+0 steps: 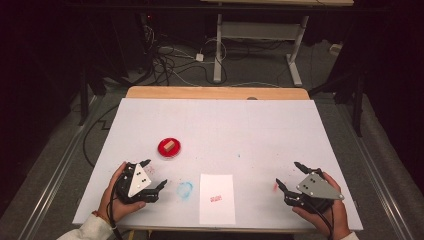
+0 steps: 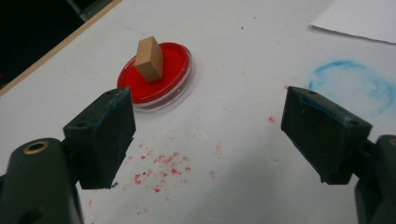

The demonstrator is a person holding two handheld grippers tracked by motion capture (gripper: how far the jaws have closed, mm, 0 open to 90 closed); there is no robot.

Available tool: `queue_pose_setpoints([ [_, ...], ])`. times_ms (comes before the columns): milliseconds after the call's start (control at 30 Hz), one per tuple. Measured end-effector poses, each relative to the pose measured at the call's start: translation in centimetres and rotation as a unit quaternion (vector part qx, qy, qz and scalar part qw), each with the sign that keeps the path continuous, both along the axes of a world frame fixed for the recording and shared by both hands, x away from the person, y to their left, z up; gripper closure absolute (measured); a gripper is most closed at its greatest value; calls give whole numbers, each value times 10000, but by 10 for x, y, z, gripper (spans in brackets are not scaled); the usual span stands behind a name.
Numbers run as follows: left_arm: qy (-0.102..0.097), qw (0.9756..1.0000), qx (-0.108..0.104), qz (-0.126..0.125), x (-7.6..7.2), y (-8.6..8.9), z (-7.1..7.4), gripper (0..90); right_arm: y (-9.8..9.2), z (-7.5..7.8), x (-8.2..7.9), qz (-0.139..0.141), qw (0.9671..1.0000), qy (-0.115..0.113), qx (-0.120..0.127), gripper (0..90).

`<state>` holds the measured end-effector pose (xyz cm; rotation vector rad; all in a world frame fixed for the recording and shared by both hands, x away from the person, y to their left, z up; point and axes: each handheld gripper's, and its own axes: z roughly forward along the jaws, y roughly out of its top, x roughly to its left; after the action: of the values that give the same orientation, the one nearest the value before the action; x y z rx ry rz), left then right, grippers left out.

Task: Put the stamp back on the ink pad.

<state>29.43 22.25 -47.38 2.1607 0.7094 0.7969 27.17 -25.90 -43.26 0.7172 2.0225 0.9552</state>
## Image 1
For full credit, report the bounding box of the right hand-held gripper cable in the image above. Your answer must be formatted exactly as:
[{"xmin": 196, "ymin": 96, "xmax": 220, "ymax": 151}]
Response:
[{"xmin": 304, "ymin": 198, "xmax": 336, "ymax": 240}]

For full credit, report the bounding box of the long black floor cable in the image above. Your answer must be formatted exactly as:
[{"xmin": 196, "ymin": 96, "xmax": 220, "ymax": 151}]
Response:
[{"xmin": 82, "ymin": 103, "xmax": 121, "ymax": 168}]

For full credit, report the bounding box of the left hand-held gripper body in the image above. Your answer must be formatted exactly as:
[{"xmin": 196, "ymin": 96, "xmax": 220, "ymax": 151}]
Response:
[{"xmin": 114, "ymin": 162, "xmax": 160, "ymax": 205}]

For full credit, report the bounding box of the white paper sheet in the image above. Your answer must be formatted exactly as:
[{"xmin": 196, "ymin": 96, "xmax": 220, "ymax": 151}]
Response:
[{"xmin": 198, "ymin": 173, "xmax": 237, "ymax": 226}]

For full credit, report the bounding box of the wooden table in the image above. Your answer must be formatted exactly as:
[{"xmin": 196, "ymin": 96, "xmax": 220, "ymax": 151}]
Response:
[{"xmin": 125, "ymin": 85, "xmax": 311, "ymax": 101}]

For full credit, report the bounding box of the white metal desk frame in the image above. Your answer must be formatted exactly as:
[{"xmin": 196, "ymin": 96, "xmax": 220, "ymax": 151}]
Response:
[{"xmin": 199, "ymin": 0, "xmax": 355, "ymax": 88}]

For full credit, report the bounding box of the hand-held gripper cable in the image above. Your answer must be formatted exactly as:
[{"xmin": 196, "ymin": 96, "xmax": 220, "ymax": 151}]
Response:
[
  {"xmin": 106, "ymin": 176, "xmax": 124, "ymax": 240},
  {"xmin": 304, "ymin": 198, "xmax": 336, "ymax": 240}
]

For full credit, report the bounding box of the tangle of floor cables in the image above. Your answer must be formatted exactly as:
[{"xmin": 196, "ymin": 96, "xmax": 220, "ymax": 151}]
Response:
[{"xmin": 143, "ymin": 23, "xmax": 231, "ymax": 88}]

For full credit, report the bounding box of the round red ink pad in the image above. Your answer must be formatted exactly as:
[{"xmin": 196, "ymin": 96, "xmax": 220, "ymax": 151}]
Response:
[{"xmin": 157, "ymin": 137, "xmax": 183, "ymax": 158}]

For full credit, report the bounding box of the metal floor rail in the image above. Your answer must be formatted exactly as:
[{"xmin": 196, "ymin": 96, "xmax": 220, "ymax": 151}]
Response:
[
  {"xmin": 336, "ymin": 99, "xmax": 414, "ymax": 240},
  {"xmin": 19, "ymin": 96, "xmax": 101, "ymax": 240}
]

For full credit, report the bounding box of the large white board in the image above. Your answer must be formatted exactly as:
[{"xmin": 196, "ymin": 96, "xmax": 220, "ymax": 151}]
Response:
[{"xmin": 71, "ymin": 97, "xmax": 364, "ymax": 232}]

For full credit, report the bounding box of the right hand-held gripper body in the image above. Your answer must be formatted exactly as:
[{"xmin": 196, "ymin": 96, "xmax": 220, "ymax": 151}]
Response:
[{"xmin": 283, "ymin": 169, "xmax": 345, "ymax": 214}]

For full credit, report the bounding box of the red bracelet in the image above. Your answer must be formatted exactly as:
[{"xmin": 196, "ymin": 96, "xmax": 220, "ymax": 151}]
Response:
[{"xmin": 91, "ymin": 209, "xmax": 111, "ymax": 225}]

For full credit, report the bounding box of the left hand-held gripper cable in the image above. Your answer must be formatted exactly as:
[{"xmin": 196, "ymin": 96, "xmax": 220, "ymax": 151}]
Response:
[{"xmin": 106, "ymin": 176, "xmax": 124, "ymax": 240}]

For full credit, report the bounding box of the person's right hand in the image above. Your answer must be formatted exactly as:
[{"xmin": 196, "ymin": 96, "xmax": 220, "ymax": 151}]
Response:
[{"xmin": 292, "ymin": 171, "xmax": 351, "ymax": 240}]

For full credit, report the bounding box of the person's left hand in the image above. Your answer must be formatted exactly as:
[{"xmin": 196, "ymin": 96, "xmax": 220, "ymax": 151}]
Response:
[{"xmin": 97, "ymin": 161, "xmax": 148, "ymax": 223}]

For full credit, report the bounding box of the white box on floor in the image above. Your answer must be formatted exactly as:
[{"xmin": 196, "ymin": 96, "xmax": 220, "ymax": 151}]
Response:
[{"xmin": 328, "ymin": 42, "xmax": 344, "ymax": 56}]

